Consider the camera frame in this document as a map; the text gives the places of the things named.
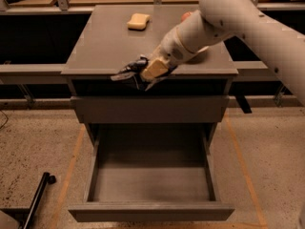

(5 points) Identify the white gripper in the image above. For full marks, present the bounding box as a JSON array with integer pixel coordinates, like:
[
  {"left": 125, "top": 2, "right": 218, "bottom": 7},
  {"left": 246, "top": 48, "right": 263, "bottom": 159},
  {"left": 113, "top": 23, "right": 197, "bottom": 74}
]
[{"left": 140, "top": 25, "right": 199, "bottom": 81}]

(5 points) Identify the blue chip bag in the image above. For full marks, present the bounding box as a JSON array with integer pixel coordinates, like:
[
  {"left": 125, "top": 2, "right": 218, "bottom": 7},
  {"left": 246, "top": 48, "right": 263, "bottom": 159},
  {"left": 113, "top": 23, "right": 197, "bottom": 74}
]
[{"left": 111, "top": 56, "right": 176, "bottom": 91}]

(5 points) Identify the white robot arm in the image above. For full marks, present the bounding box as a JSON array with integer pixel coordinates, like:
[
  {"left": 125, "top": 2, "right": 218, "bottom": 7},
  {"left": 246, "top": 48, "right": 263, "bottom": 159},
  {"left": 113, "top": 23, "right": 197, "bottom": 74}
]
[{"left": 140, "top": 0, "right": 305, "bottom": 104}]

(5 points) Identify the closed grey middle drawer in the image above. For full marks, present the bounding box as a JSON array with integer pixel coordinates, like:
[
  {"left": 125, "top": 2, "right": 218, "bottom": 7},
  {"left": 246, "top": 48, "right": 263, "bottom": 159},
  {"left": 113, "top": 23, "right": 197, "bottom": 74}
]
[{"left": 71, "top": 95, "right": 229, "bottom": 124}]

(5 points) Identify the grey drawer cabinet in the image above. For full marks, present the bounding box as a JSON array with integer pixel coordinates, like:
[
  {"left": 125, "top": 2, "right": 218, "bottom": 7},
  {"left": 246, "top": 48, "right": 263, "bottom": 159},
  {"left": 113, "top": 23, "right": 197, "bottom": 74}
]
[{"left": 62, "top": 5, "right": 237, "bottom": 140}]

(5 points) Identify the open grey lower drawer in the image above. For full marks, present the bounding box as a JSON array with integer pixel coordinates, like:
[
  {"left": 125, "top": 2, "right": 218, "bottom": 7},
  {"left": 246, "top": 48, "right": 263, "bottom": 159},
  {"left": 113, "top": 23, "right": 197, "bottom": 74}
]
[{"left": 69, "top": 124, "right": 234, "bottom": 222}]

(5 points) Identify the yellow sponge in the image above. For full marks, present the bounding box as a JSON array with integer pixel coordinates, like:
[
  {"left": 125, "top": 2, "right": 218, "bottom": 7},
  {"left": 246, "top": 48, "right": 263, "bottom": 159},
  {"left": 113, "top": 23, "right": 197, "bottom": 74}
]
[{"left": 127, "top": 13, "right": 151, "bottom": 31}]

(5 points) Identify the white paper bowl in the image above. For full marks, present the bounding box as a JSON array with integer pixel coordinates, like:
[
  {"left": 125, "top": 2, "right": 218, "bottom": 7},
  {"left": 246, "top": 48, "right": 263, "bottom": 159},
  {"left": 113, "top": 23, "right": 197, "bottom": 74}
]
[{"left": 194, "top": 46, "right": 209, "bottom": 55}]

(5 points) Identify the red apple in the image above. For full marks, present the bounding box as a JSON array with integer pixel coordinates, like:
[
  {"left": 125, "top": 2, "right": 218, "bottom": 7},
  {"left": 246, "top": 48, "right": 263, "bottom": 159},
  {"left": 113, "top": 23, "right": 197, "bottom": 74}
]
[{"left": 181, "top": 11, "right": 192, "bottom": 22}]

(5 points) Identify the black metal stand leg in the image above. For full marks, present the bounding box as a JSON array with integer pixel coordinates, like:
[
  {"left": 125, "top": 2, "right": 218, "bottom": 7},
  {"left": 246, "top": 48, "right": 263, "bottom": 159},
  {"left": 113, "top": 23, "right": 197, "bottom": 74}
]
[{"left": 21, "top": 172, "right": 56, "bottom": 229}]

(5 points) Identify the grey metal rail frame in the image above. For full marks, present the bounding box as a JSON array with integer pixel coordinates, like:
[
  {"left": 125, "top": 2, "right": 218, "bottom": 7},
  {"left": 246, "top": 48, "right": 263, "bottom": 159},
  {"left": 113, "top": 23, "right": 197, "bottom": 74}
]
[{"left": 0, "top": 0, "right": 305, "bottom": 110}]

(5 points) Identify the black cable on floor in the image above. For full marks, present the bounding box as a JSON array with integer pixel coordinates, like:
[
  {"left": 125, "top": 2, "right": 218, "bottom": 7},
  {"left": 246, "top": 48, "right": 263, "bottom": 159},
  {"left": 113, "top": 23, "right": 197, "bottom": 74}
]
[{"left": 0, "top": 108, "right": 10, "bottom": 131}]

